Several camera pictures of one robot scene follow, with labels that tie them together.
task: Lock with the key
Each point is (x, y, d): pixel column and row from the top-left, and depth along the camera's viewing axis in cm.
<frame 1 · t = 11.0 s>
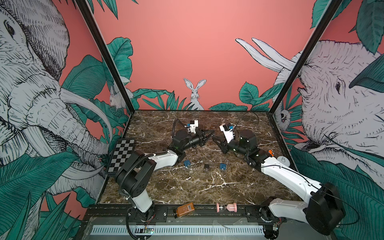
left hand: (216, 131, 74), fingers closed
right hand: (213, 137, 76), fingers closed
left blue padlock: (187, 162, 94), on the table
middle black padlock: (206, 166, 92), on the table
right blue padlock: (223, 166, 92), on the table
checkerboard calibration board: (123, 150, 95), point 4 cm above the table

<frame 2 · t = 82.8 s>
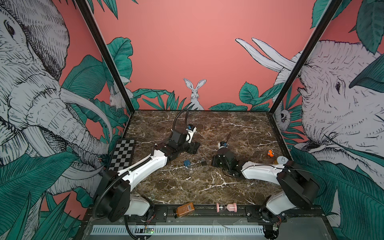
left hand: (196, 140, 82), fingers open
right hand: (209, 156, 89), fingers closed
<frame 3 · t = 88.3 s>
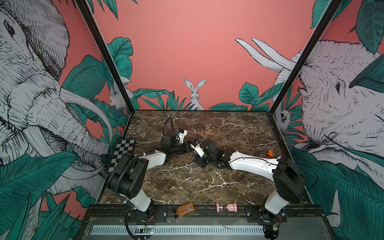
left hand: (198, 144, 86), fingers open
right hand: (195, 156, 83), fingers open
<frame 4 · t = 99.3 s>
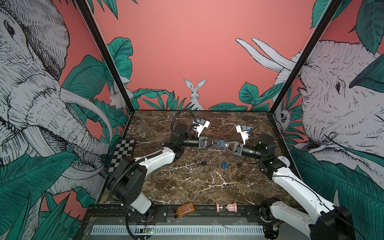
left hand: (219, 144, 68), fingers open
right hand: (222, 145, 68), fingers closed
right black padlock: (239, 164, 94), on the table
